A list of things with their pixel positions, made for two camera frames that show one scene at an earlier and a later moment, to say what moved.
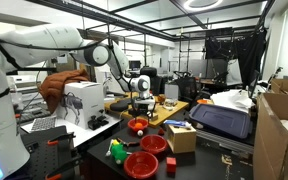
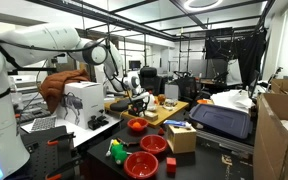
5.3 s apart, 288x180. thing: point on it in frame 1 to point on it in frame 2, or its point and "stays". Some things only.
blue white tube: x=182 y=124 stays
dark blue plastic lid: x=223 y=120 stays
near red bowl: x=140 y=165 stays
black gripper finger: x=149 y=114 to x=146 y=107
